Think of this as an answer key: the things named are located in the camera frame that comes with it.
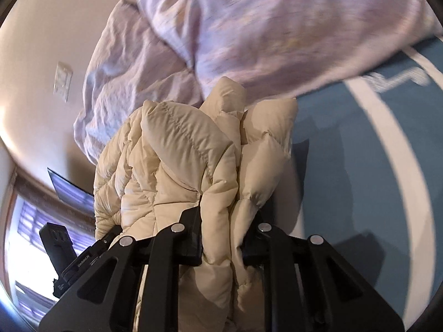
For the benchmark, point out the black flat screen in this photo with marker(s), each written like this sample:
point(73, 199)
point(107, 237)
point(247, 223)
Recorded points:
point(65, 186)

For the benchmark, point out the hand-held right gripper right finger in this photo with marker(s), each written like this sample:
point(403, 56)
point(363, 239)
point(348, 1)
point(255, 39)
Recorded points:
point(254, 245)

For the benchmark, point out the blue bedsheet with white stripes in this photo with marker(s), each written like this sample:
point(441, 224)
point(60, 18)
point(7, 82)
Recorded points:
point(332, 179)

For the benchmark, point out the lilac duvet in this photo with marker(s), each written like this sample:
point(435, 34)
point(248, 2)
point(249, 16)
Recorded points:
point(259, 24)

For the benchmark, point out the beige quilted blanket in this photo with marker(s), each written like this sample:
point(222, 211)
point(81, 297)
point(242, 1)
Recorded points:
point(180, 145)

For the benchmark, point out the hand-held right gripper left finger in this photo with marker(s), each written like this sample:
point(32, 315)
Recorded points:
point(192, 238)

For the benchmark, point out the window with wooden frame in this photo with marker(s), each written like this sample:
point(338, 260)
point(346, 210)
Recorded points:
point(24, 221)

